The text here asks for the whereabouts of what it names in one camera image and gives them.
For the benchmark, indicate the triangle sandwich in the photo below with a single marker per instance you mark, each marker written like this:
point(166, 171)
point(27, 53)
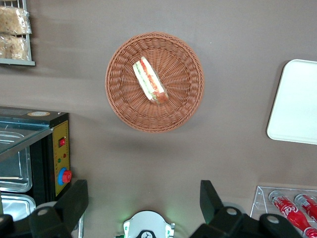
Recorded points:
point(149, 80)

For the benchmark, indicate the clear acrylic bottle rack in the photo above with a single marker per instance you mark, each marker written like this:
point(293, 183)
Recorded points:
point(262, 198)

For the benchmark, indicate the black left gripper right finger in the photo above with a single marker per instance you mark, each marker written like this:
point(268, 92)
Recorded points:
point(215, 218)

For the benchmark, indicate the cream rectangular serving tray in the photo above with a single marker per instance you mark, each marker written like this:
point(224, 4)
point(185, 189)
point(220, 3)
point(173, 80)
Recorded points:
point(297, 104)

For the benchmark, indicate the steel pan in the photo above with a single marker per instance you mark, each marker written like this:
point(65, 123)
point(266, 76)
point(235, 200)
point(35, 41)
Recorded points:
point(15, 171)
point(17, 205)

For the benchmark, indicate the red cola bottle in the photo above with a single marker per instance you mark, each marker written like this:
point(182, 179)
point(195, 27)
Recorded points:
point(308, 203)
point(289, 210)

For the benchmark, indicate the round brown wicker basket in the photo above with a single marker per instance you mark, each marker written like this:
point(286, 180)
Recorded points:
point(173, 111)

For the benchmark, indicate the black food display warmer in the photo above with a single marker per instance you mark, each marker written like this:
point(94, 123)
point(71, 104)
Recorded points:
point(60, 153)

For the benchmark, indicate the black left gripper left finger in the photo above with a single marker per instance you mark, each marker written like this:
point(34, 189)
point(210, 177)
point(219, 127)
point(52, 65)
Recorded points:
point(67, 210)

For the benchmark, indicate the wrapped rice cracker pack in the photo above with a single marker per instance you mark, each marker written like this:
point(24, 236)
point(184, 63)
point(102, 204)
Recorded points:
point(13, 21)
point(15, 48)

